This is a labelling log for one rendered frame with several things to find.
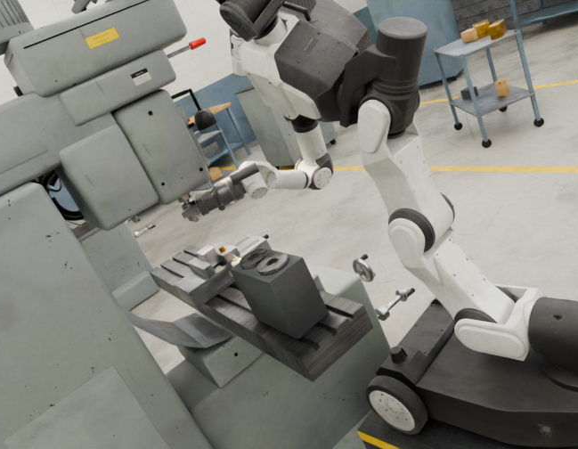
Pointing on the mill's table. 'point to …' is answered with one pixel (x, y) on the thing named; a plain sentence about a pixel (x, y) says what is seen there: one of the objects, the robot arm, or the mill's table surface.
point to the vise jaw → (226, 252)
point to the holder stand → (280, 290)
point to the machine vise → (205, 289)
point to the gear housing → (118, 87)
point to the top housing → (91, 44)
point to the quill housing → (162, 145)
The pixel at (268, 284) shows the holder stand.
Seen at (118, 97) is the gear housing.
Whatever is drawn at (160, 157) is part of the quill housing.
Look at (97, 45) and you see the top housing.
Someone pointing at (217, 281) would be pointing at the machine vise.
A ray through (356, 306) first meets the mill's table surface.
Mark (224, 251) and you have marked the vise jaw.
